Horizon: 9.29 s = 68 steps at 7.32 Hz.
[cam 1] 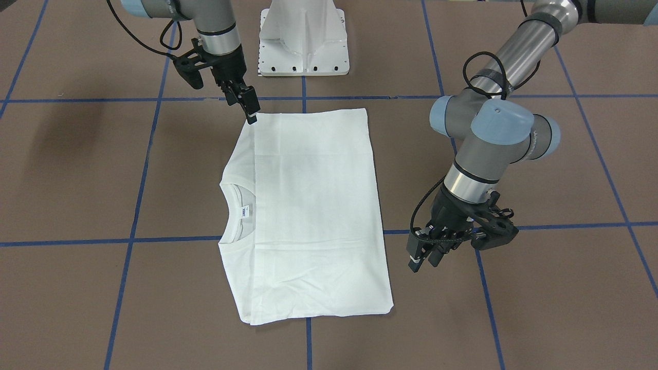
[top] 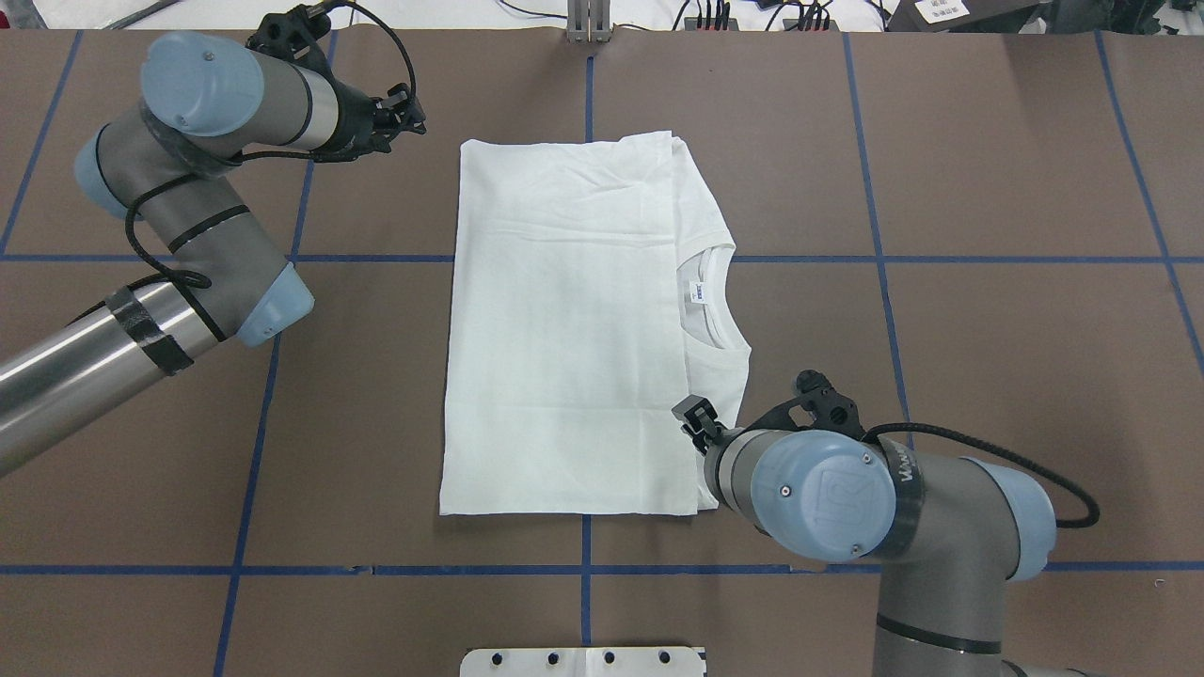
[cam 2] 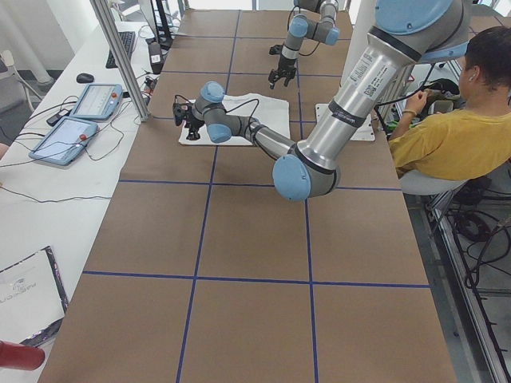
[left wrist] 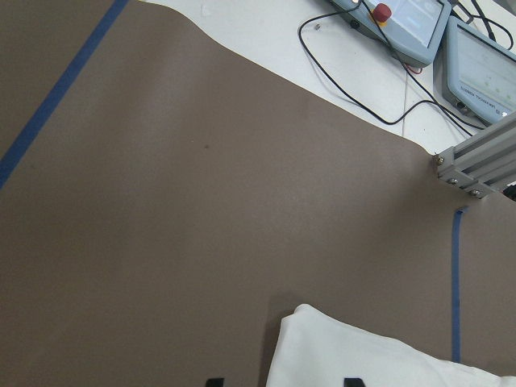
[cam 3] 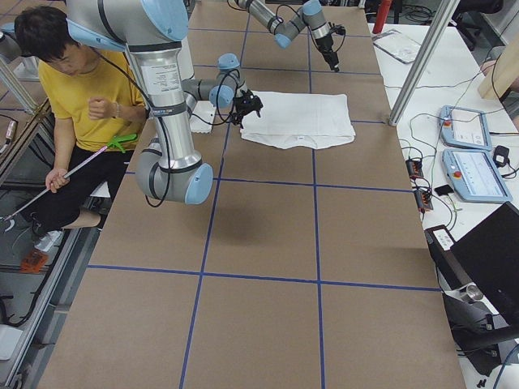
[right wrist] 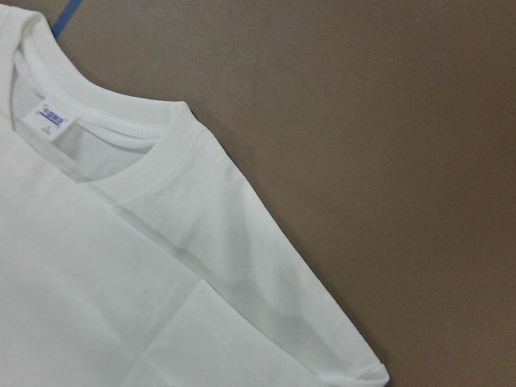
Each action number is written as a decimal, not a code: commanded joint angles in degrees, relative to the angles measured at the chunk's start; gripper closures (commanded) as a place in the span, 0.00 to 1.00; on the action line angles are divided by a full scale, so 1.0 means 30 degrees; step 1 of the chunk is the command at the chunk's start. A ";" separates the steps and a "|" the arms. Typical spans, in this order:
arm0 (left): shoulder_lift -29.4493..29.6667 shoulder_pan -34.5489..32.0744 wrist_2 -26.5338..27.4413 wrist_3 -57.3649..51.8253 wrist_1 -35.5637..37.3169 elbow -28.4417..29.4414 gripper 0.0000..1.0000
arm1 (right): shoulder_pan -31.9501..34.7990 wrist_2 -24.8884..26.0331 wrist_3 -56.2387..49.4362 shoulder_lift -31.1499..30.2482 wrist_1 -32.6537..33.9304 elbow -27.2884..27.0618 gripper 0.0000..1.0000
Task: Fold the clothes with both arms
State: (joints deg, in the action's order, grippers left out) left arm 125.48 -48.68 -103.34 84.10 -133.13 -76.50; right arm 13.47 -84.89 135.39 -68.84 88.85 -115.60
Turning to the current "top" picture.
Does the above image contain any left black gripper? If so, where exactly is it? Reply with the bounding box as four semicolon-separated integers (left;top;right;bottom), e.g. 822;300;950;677
325;83;426;159

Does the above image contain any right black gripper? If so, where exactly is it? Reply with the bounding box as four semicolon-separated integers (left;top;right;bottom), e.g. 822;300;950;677
672;395;753;512

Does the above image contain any white long-sleeve printed shirt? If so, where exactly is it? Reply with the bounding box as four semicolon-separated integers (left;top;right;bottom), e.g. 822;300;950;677
438;130;753;517

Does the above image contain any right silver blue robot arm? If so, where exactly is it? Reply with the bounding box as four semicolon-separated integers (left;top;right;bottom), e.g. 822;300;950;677
673;385;1100;676

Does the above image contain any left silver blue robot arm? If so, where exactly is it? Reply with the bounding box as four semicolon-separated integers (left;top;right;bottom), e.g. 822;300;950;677
2;14;425;475

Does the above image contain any black white labelled box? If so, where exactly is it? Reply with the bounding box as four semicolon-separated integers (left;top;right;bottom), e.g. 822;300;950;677
885;1;1027;33

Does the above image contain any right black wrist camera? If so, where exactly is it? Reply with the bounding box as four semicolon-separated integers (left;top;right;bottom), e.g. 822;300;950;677
748;370;866;440

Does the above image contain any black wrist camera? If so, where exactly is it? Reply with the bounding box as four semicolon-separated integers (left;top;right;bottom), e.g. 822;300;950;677
244;1;337;71
748;370;866;440

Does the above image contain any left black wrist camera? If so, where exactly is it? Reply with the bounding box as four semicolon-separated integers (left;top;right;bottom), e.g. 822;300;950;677
244;1;337;71

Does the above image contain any aluminium frame post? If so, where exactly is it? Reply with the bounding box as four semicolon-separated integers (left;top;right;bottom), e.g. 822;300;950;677
566;0;613;45

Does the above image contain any white central column pedestal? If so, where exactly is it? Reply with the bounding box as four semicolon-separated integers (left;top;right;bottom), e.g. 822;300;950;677
459;646;708;676

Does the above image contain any left black camera cable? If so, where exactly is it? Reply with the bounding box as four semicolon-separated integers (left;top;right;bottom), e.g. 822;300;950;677
122;0;418;292

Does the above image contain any black camera cable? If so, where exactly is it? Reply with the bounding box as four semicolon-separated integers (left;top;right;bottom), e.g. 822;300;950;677
122;0;418;292
861;420;1100;529

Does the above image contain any right black camera cable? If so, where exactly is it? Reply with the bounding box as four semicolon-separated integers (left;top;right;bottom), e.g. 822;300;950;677
861;420;1100;529

